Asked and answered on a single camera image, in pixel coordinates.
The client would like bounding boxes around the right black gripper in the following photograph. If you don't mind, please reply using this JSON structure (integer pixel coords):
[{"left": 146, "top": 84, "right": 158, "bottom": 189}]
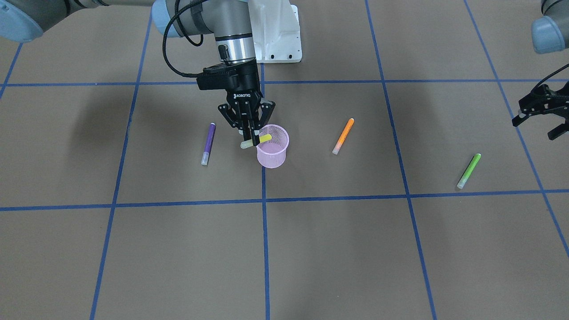
[{"left": 217, "top": 59, "right": 276, "bottom": 146}]

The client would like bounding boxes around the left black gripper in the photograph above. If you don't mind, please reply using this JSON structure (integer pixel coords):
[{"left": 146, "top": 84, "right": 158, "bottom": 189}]
[{"left": 512, "top": 84, "right": 569, "bottom": 140}]

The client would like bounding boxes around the yellow marker pen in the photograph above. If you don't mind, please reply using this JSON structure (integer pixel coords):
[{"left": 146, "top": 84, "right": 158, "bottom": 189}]
[{"left": 240, "top": 134, "right": 272, "bottom": 149}]

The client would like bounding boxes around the purple marker pen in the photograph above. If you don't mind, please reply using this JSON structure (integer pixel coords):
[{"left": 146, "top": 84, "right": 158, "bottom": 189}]
[{"left": 200, "top": 122, "right": 216, "bottom": 166}]

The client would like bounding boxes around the green marker pen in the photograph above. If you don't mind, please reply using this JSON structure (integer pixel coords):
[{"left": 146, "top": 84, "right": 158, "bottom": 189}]
[{"left": 457, "top": 153, "right": 481, "bottom": 190}]

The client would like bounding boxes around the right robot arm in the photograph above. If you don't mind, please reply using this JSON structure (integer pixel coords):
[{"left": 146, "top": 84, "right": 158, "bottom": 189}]
[{"left": 1, "top": 0, "right": 275, "bottom": 146}]

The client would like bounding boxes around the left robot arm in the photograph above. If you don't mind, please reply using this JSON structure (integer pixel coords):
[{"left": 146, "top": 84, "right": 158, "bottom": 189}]
[{"left": 511, "top": 0, "right": 569, "bottom": 140}]

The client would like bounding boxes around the pink mesh pen holder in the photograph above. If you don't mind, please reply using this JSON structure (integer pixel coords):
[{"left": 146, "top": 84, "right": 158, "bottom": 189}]
[{"left": 256, "top": 124, "right": 290, "bottom": 168}]

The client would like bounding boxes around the orange marker pen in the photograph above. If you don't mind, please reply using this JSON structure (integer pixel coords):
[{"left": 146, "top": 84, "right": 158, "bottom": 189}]
[{"left": 332, "top": 118, "right": 354, "bottom": 155}]

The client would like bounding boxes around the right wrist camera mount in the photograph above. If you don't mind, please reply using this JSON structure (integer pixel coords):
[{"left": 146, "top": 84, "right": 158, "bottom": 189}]
[{"left": 196, "top": 64, "right": 233, "bottom": 91}]

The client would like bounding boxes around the black camera cable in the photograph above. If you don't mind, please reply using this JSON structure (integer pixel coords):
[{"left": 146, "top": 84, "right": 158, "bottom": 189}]
[
  {"left": 531, "top": 63, "right": 569, "bottom": 92},
  {"left": 163, "top": 0, "right": 205, "bottom": 79}
]

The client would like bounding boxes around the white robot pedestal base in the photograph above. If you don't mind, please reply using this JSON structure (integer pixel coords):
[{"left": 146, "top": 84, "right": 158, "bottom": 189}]
[{"left": 248, "top": 0, "right": 303, "bottom": 64}]

